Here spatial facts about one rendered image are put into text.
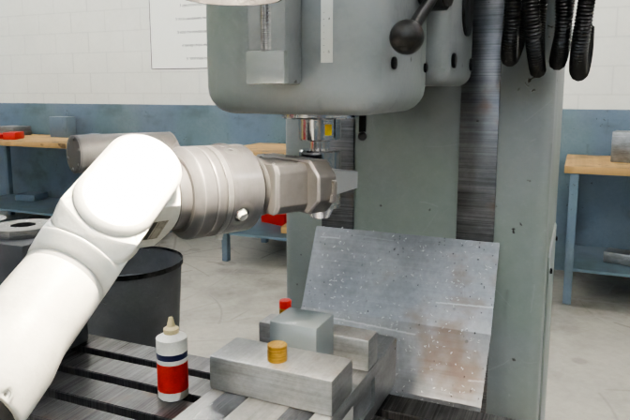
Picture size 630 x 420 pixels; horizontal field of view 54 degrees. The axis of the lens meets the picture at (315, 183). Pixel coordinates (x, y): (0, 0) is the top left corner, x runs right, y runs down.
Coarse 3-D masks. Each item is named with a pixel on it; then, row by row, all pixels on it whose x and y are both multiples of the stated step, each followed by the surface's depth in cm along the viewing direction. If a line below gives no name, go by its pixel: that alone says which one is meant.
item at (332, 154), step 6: (300, 150) 68; (306, 150) 68; (312, 150) 68; (318, 150) 68; (324, 150) 68; (330, 150) 68; (336, 150) 68; (300, 156) 68; (306, 156) 67; (312, 156) 67; (318, 156) 67; (324, 156) 67; (330, 156) 67; (336, 156) 67
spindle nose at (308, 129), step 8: (304, 120) 67; (312, 120) 66; (320, 120) 66; (328, 120) 66; (336, 120) 67; (304, 128) 67; (312, 128) 66; (320, 128) 66; (336, 128) 67; (304, 136) 67; (312, 136) 66; (320, 136) 66; (328, 136) 66; (336, 136) 67
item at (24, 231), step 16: (0, 224) 94; (16, 224) 94; (32, 224) 95; (0, 240) 89; (16, 240) 89; (32, 240) 89; (0, 256) 88; (16, 256) 87; (0, 272) 88; (80, 336) 98
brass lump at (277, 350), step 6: (270, 342) 68; (276, 342) 68; (282, 342) 68; (270, 348) 66; (276, 348) 66; (282, 348) 66; (270, 354) 66; (276, 354) 66; (282, 354) 66; (270, 360) 66; (276, 360) 66; (282, 360) 66
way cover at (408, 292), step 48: (336, 240) 109; (384, 240) 106; (432, 240) 103; (336, 288) 106; (384, 288) 103; (432, 288) 100; (480, 288) 97; (480, 336) 95; (432, 384) 92; (480, 384) 90
